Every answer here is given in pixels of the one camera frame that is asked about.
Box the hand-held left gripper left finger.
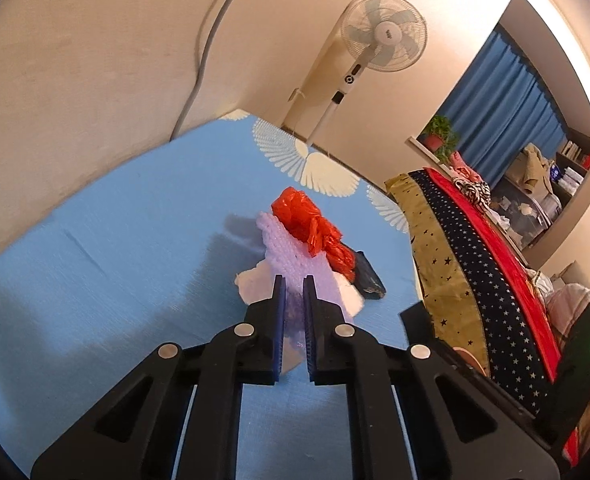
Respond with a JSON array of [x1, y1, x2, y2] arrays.
[[30, 275, 288, 480]]

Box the blue bird-print tablecloth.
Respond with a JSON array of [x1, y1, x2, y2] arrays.
[[0, 112, 423, 480]]

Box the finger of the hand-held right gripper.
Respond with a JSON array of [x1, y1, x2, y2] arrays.
[[399, 302, 556, 453]]

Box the pink plastic bin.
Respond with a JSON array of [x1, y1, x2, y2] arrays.
[[450, 346, 490, 378]]

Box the striped cloth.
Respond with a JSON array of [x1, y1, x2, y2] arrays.
[[452, 177, 493, 211]]

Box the white pedestal fan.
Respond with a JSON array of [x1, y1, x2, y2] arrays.
[[305, 0, 428, 143]]

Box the grey wall cable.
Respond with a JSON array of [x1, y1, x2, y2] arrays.
[[170, 0, 253, 141]]

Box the navy star blanket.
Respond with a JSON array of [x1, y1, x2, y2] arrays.
[[407, 170, 563, 386]]

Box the red blanket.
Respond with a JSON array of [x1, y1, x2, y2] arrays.
[[425, 167, 580, 466]]

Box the pink cloth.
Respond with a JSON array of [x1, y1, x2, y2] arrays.
[[447, 152, 483, 183]]

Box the beige star bedsheet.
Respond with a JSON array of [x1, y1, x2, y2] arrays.
[[384, 172, 488, 376]]

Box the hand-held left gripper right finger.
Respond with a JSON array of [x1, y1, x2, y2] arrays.
[[302, 274, 562, 480]]

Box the small clear storage box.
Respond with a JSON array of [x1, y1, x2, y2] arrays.
[[535, 192, 563, 221]]

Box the dark plastic wrapper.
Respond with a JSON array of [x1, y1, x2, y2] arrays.
[[352, 250, 387, 301]]

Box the blue curtain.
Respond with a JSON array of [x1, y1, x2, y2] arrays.
[[437, 30, 568, 181]]

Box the large clear storage box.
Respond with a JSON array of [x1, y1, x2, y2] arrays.
[[490, 182, 550, 248]]

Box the crinkled red plastic bag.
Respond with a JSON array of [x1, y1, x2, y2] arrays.
[[271, 186, 357, 275]]

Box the wooden bookshelf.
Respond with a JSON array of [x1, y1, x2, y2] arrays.
[[555, 132, 590, 201]]

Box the lilac knitted cloth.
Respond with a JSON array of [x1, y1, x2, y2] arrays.
[[255, 212, 346, 356]]

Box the potted green plant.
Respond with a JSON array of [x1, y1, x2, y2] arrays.
[[420, 115, 460, 163]]

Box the beige jacket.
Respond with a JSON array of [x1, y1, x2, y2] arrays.
[[505, 142, 553, 196]]

